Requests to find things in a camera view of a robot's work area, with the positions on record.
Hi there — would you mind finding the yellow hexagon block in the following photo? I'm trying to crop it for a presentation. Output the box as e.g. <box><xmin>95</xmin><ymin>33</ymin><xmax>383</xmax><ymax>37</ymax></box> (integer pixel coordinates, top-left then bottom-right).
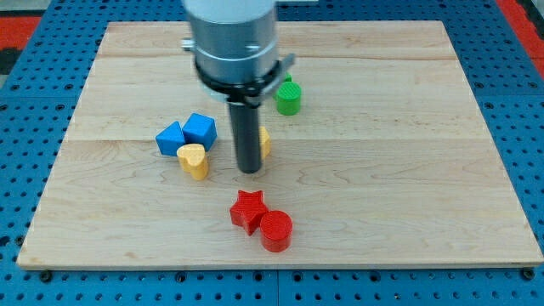
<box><xmin>259</xmin><ymin>126</ymin><xmax>271</xmax><ymax>160</ymax></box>

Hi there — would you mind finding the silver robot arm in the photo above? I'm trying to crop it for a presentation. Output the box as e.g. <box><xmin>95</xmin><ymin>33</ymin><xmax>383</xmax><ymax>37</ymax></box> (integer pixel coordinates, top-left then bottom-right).
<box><xmin>182</xmin><ymin>0</ymin><xmax>295</xmax><ymax>108</ymax></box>

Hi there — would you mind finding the blue cube block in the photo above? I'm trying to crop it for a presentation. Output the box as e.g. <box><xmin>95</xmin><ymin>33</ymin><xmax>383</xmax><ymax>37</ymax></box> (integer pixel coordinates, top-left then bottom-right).
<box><xmin>182</xmin><ymin>113</ymin><xmax>217</xmax><ymax>151</ymax></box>

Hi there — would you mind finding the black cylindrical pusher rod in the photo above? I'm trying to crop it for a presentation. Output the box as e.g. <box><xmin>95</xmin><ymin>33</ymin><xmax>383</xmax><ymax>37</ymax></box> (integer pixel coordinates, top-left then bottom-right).
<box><xmin>229</xmin><ymin>104</ymin><xmax>262</xmax><ymax>173</ymax></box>

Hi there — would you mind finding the green cylinder block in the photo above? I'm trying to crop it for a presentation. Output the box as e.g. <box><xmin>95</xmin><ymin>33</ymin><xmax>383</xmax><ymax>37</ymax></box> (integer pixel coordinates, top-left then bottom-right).
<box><xmin>275</xmin><ymin>82</ymin><xmax>302</xmax><ymax>116</ymax></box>

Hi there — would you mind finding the red star block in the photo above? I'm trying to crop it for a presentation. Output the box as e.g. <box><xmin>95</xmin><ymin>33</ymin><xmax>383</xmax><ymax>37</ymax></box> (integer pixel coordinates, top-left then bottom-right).
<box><xmin>229</xmin><ymin>190</ymin><xmax>269</xmax><ymax>236</ymax></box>

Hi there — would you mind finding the red cylinder block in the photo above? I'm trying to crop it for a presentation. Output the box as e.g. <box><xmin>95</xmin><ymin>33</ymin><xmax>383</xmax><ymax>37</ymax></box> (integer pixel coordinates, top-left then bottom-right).
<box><xmin>259</xmin><ymin>210</ymin><xmax>293</xmax><ymax>252</ymax></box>

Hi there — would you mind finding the yellow heart block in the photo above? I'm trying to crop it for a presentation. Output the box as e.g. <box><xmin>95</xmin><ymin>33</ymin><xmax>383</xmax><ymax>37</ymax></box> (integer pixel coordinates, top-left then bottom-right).
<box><xmin>177</xmin><ymin>144</ymin><xmax>209</xmax><ymax>181</ymax></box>

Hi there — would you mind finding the blue triangle block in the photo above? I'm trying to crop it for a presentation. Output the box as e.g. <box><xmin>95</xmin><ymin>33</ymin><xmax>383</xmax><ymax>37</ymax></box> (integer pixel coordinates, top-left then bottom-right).
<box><xmin>156</xmin><ymin>122</ymin><xmax>186</xmax><ymax>156</ymax></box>

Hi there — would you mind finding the wooden board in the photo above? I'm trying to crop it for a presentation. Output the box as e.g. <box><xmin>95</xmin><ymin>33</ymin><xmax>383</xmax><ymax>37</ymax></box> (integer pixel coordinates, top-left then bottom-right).
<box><xmin>17</xmin><ymin>21</ymin><xmax>543</xmax><ymax>270</ymax></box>

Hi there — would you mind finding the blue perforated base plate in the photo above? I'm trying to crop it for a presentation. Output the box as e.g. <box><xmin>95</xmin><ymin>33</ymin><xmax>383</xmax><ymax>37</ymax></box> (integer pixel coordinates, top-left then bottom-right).
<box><xmin>1</xmin><ymin>0</ymin><xmax>543</xmax><ymax>305</ymax></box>

